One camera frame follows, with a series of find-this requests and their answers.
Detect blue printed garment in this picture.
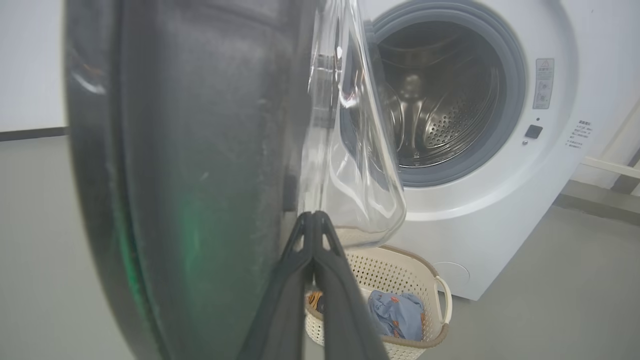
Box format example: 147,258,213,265
368,290,426,342

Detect grey warning sticker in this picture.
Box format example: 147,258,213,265
533,58,555,110

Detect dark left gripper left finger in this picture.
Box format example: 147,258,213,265
239,211,316,360

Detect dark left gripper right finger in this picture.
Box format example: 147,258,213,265
314,211,390,360

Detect white front-load washing machine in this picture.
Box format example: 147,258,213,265
345,0,640,302

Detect cream perforated laundry basket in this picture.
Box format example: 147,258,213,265
305,245,453,360

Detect washing machine glass door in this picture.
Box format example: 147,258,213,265
64,0,407,360

